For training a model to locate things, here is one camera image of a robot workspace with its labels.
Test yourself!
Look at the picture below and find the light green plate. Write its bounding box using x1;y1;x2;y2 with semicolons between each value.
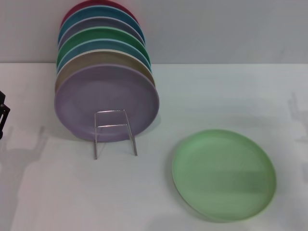
171;128;277;217

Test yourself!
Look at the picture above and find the lavender plate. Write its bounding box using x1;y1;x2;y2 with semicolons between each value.
54;64;160;142

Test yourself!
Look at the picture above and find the beige plate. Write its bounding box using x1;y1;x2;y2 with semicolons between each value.
54;49;156;93

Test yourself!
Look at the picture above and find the light blue plate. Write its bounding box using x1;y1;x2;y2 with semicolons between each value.
56;39;153;73

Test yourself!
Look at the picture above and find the dark green plate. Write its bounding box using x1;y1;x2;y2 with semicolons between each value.
56;26;152;70

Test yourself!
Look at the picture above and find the maroon red plate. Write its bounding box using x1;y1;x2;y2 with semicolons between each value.
60;0;138;28

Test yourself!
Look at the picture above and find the grey purple plate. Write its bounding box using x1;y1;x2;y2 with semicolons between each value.
57;16;146;46

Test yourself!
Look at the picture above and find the teal blue plate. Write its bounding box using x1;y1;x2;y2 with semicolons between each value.
59;6;146;45

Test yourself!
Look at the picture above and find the metal wire plate rack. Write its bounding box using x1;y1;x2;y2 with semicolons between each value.
93;109;138;161

